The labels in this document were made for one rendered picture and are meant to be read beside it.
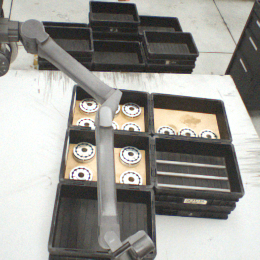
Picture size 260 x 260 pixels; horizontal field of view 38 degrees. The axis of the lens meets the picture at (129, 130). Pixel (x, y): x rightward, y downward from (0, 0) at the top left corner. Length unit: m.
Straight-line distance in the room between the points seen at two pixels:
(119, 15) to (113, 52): 0.39
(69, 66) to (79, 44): 1.70
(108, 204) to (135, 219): 0.50
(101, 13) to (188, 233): 2.17
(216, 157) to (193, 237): 0.41
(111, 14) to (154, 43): 0.50
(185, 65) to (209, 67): 0.93
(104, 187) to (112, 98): 0.30
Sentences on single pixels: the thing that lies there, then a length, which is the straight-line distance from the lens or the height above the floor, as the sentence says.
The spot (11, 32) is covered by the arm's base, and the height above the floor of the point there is 1.46.
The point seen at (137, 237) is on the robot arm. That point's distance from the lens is 1.14.
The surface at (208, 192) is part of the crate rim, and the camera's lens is 1.65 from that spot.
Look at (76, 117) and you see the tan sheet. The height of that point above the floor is 0.83.
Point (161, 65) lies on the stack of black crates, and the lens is 2.92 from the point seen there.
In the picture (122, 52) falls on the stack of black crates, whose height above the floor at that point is 0.38.
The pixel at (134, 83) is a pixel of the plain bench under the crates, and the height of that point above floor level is 0.70.
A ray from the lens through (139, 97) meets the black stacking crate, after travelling 1.99.
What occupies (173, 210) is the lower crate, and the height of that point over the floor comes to 0.75.
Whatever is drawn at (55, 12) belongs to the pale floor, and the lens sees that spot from 4.29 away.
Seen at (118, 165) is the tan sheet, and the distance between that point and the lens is 1.76.
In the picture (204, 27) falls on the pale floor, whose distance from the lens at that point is 4.47.
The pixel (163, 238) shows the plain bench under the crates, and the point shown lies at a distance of 1.75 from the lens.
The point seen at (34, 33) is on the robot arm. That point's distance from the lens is 1.33.
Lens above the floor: 2.23
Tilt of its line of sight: 48 degrees down
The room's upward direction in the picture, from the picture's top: 12 degrees clockwise
